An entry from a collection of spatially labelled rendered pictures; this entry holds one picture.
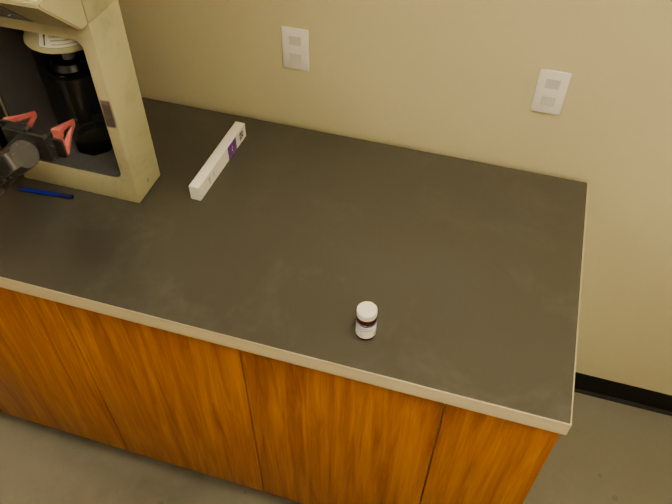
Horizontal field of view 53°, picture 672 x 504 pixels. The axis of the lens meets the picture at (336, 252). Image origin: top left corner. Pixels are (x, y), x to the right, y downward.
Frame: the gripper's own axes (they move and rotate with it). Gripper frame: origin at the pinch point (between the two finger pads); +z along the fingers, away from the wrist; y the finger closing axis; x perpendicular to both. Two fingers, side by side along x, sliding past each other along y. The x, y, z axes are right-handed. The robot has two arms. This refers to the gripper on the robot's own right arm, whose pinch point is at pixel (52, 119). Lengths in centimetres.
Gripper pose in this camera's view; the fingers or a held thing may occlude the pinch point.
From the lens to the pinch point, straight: 161.8
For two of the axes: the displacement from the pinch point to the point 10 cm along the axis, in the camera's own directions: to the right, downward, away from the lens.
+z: 3.1, -7.1, 6.3
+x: 0.1, 6.6, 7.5
